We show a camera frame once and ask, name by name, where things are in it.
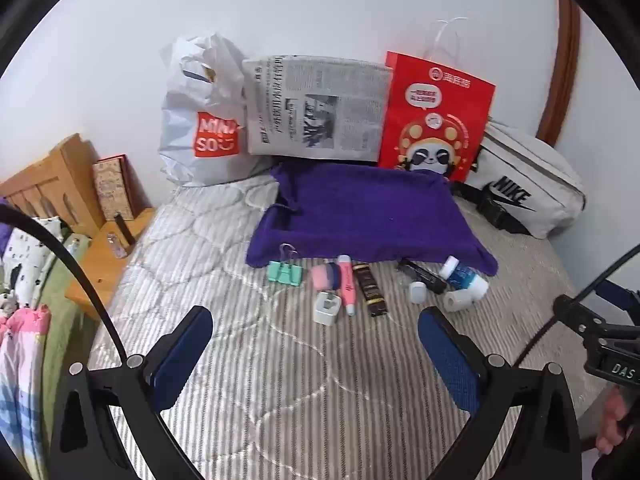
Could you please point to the white dotted cloth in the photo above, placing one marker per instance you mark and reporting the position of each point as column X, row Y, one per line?
column 30, row 255

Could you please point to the pink plaid cloth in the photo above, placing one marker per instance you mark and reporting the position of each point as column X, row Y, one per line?
column 20, row 360

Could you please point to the wooden nightstand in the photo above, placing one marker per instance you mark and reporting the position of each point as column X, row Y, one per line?
column 100, row 265

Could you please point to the white tape roll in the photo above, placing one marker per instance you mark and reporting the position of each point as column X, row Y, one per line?
column 457, row 301

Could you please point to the green binder clip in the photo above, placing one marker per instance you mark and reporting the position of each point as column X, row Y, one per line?
column 285, row 274

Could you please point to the newspaper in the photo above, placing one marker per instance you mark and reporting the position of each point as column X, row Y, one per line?
column 320, row 110

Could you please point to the blue and white bottle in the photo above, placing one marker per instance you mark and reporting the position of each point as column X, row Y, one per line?
column 462, row 276

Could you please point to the white charger plug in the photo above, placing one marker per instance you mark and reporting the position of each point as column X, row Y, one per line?
column 327, row 312

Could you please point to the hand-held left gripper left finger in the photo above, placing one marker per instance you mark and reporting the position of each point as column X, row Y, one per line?
column 182, row 355

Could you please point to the green blanket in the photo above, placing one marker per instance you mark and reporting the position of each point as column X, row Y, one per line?
column 60, row 300

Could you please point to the striped bed quilt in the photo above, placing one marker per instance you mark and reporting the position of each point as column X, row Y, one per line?
column 300, row 385

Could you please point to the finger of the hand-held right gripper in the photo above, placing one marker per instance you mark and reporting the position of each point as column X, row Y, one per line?
column 622, row 297
column 575, row 312

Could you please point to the wooden headboard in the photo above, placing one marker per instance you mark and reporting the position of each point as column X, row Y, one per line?
column 55, row 180

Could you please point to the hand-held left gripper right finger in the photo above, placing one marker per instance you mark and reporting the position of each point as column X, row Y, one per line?
column 450, row 360

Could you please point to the patterned book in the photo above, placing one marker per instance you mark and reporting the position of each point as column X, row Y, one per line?
column 112, row 185

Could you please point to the red paper bag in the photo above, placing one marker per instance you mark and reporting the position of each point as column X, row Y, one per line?
column 400, row 110

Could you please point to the purple towel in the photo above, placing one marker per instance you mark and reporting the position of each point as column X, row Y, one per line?
column 360, row 210

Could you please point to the small glass bottle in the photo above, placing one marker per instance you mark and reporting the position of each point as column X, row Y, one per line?
column 116, row 247

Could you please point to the white plastic shopping bag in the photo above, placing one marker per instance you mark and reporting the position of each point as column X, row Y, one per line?
column 180, row 125

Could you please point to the black tube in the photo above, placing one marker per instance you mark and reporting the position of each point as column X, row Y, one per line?
column 425, row 275

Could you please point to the person's right hand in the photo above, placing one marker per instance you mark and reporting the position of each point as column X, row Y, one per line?
column 609, row 425

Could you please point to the white waist bag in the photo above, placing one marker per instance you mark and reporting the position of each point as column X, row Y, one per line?
column 525, row 165

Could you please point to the wooden door frame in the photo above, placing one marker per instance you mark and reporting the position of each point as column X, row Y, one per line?
column 562, row 85

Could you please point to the small white cap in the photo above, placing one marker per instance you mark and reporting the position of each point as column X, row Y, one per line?
column 417, row 292

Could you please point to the pink pen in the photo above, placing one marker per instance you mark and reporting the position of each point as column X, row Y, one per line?
column 348, row 285

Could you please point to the pink and blue eraser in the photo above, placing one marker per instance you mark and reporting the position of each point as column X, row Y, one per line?
column 320, row 276

